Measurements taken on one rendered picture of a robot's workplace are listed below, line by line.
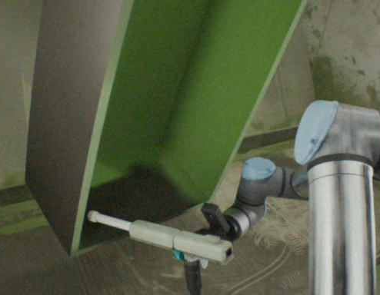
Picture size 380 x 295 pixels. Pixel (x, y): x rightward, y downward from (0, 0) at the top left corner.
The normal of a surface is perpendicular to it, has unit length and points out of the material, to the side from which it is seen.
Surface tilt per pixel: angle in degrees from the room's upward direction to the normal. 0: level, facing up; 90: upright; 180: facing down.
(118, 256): 0
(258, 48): 91
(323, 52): 90
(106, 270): 0
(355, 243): 34
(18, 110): 57
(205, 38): 91
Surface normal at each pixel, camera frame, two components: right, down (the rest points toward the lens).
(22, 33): 0.55, -0.04
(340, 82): -0.82, 0.17
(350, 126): 0.14, -0.40
